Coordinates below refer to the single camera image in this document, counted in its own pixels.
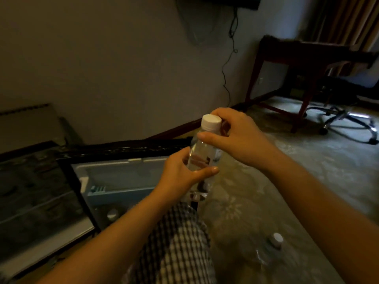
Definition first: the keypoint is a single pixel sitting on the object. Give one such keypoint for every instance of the person's right hand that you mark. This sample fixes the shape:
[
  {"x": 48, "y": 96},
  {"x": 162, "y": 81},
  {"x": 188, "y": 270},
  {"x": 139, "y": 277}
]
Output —
[{"x": 245, "y": 141}]

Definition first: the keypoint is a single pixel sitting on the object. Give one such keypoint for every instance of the person's left hand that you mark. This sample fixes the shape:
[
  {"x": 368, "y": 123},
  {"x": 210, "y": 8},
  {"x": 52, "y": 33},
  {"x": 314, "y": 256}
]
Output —
[{"x": 174, "y": 177}]

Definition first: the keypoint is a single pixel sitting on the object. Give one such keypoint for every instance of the person's left thumb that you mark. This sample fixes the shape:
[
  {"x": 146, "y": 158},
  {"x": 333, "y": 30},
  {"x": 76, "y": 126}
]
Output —
[{"x": 205, "y": 173}]

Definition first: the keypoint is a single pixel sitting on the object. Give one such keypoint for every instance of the person's right thumb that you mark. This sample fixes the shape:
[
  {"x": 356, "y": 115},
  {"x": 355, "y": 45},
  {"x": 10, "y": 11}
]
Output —
[{"x": 210, "y": 137}]

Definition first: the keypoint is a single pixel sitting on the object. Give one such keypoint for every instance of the white bottle cap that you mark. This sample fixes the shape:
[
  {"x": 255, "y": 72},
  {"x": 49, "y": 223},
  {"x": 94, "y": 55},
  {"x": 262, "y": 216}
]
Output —
[{"x": 211, "y": 122}]

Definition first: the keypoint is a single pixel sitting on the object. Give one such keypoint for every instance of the clear plastic water bottle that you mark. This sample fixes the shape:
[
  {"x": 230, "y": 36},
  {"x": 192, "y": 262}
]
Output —
[
  {"x": 274, "y": 251},
  {"x": 112, "y": 214},
  {"x": 204, "y": 153}
]

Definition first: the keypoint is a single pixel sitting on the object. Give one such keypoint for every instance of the person's right forearm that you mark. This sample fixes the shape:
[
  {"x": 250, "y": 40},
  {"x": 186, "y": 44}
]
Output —
[{"x": 325, "y": 215}]

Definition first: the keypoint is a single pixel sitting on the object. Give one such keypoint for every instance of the person's left forearm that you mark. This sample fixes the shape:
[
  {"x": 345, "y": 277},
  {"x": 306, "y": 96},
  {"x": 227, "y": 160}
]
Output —
[{"x": 118, "y": 239}]

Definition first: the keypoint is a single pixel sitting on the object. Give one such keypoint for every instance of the checked trousers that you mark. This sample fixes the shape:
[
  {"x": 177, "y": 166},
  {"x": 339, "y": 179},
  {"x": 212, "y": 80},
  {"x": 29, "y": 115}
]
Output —
[{"x": 177, "y": 248}]

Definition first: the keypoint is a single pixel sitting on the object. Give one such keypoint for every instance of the mini fridge door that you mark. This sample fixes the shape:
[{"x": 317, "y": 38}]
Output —
[{"x": 118, "y": 177}]

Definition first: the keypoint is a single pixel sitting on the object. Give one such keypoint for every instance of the dark wooden table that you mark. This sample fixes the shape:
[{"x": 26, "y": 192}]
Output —
[{"x": 296, "y": 53}]

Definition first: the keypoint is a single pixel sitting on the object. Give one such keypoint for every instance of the office chair base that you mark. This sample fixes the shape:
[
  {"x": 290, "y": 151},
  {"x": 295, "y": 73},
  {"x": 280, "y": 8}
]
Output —
[{"x": 346, "y": 119}]

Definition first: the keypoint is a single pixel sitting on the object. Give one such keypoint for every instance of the black mini fridge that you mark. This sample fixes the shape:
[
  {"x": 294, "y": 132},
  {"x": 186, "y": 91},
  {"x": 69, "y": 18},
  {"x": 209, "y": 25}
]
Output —
[{"x": 32, "y": 198}]

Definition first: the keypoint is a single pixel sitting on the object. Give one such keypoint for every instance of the striped curtain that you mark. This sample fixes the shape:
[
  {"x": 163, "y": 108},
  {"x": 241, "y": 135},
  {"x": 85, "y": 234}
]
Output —
[{"x": 343, "y": 20}]

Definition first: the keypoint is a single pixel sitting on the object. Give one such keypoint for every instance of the wall-mounted television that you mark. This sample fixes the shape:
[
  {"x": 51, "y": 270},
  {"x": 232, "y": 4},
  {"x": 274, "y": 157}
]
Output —
[{"x": 237, "y": 2}]

